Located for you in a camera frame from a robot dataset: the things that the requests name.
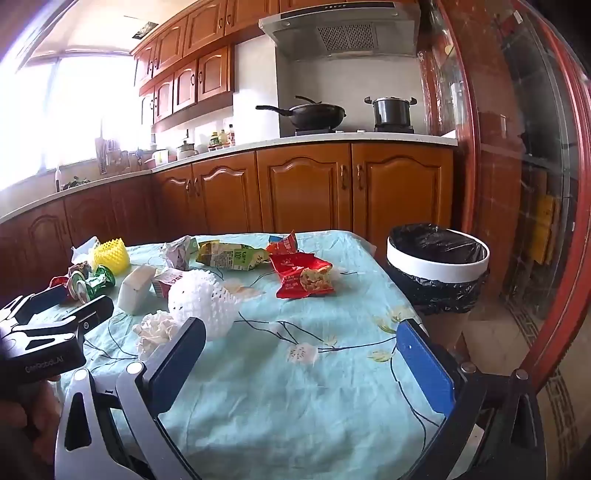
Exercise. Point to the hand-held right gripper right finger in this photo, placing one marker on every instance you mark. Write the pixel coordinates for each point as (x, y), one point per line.
(425, 369)

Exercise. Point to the seasoning bottle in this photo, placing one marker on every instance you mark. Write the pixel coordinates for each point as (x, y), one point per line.
(223, 137)
(214, 140)
(231, 134)

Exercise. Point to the red white candy wrapper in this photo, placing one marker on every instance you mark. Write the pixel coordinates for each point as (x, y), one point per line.
(77, 284)

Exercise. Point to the white plastic bag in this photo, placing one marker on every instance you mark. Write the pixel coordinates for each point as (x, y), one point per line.
(83, 251)

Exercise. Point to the yellow foam fruit net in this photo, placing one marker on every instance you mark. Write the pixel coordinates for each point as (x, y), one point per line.
(111, 256)

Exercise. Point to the gas stove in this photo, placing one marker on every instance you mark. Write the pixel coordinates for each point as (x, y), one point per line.
(351, 130)

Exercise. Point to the crumpled grey paper wrapper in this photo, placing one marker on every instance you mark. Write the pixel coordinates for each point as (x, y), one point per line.
(180, 251)

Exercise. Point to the black cooking pot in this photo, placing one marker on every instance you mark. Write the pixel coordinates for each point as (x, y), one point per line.
(391, 110)

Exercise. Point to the red snack packet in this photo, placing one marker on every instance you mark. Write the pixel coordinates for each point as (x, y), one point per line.
(291, 272)

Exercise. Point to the small red torn packet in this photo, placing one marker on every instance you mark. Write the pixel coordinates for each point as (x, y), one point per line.
(284, 244)

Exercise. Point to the black trash bag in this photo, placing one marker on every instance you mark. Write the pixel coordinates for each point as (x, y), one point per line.
(438, 244)

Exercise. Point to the small red white carton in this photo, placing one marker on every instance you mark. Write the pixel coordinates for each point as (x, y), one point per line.
(166, 281)

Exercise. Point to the floral light blue tablecloth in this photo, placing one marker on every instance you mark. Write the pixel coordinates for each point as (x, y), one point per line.
(300, 392)

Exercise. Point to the white paper box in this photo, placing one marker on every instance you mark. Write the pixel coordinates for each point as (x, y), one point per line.
(134, 290)

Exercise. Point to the black wok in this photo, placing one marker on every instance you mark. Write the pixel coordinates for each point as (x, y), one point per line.
(314, 115)

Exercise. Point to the green milk carton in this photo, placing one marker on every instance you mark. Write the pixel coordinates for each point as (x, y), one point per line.
(247, 259)

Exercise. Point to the crumpled white tissue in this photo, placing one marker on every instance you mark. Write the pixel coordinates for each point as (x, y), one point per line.
(154, 330)

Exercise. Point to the small lidded white pot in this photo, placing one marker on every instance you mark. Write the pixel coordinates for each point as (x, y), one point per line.
(187, 150)

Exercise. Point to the kitchen window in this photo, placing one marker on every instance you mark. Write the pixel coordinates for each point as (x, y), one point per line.
(69, 115)

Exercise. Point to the red framed glass door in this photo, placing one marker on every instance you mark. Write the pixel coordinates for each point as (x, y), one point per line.
(531, 138)

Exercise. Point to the person's left hand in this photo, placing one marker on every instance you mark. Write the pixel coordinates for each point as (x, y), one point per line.
(27, 415)

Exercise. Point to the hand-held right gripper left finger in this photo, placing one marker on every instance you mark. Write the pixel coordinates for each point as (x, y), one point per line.
(180, 364)

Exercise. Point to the knife rack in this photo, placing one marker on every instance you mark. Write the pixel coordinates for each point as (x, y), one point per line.
(106, 157)

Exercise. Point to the white round trash bin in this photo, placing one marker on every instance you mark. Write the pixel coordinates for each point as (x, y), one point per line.
(438, 272)

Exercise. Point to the wooden wall cabinets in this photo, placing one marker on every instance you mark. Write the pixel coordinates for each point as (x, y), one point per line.
(207, 27)

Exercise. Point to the steel range hood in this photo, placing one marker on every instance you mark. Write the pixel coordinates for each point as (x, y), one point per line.
(341, 27)

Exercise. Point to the white kitchen countertop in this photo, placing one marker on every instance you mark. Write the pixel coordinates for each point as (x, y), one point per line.
(323, 140)

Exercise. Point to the yellow crate behind glass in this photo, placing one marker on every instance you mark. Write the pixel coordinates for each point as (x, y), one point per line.
(542, 226)

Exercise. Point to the white foam fruit net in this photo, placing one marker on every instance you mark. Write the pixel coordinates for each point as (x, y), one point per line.
(198, 300)

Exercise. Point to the white cup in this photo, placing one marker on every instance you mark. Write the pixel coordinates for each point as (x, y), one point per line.
(160, 157)

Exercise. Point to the green foil candy wrapper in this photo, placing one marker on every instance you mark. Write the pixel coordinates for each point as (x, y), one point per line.
(102, 279)

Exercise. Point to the wooden base cabinets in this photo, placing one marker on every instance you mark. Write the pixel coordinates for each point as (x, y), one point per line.
(304, 189)

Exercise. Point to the red foil candy wrapper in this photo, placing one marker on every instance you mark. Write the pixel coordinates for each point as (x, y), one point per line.
(57, 282)

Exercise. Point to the yellow snack packet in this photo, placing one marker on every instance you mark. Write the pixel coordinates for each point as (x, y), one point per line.
(208, 251)

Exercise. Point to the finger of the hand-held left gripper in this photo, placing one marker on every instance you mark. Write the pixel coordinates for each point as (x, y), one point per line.
(51, 294)
(90, 314)

